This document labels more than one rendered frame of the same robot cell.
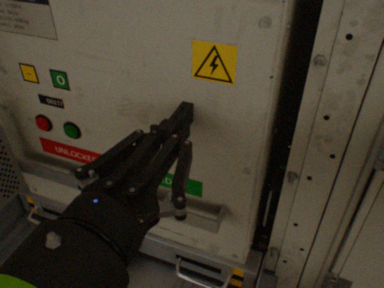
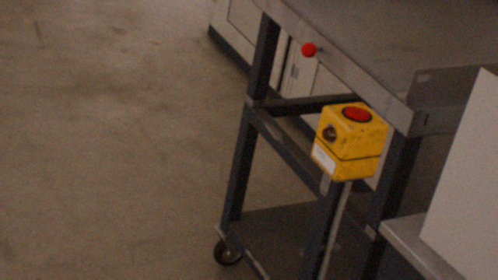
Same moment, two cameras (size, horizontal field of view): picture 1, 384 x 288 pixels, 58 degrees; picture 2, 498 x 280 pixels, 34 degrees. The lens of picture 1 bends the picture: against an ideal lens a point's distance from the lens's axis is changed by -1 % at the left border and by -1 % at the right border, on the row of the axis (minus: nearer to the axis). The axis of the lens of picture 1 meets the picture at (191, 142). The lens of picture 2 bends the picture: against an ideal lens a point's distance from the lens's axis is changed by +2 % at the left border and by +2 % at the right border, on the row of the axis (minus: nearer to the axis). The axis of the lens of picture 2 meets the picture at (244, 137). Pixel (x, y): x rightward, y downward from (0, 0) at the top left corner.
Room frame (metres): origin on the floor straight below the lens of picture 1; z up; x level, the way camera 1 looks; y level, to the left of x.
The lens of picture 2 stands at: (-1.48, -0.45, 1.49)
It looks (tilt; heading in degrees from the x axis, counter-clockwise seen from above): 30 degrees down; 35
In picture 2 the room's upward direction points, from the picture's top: 12 degrees clockwise
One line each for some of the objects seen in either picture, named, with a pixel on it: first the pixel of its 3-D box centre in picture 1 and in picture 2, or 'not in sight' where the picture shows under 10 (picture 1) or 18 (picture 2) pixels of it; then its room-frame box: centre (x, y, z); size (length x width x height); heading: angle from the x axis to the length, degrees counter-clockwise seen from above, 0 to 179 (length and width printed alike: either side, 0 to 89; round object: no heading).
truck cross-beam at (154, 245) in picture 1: (131, 229); not in sight; (0.46, 0.13, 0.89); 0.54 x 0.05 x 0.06; 68
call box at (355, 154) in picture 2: not in sight; (348, 141); (-0.45, 0.08, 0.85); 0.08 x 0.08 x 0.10; 68
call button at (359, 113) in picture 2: not in sight; (356, 116); (-0.45, 0.08, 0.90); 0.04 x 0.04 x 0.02
